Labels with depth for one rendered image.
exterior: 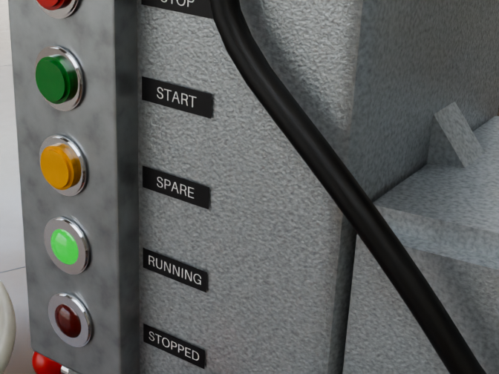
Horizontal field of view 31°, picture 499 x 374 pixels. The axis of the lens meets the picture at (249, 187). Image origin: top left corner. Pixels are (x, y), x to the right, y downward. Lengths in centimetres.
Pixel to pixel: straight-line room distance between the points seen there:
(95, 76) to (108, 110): 2
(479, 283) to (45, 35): 26
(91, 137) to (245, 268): 11
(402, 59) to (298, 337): 15
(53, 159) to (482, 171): 24
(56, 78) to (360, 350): 21
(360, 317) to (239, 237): 7
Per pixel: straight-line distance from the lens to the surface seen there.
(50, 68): 49
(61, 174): 50
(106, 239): 51
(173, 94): 46
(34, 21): 50
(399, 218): 44
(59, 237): 53
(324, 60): 41
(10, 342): 114
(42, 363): 68
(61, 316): 55
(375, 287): 44
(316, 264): 44
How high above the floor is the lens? 156
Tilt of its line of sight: 24 degrees down
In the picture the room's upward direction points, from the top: 3 degrees clockwise
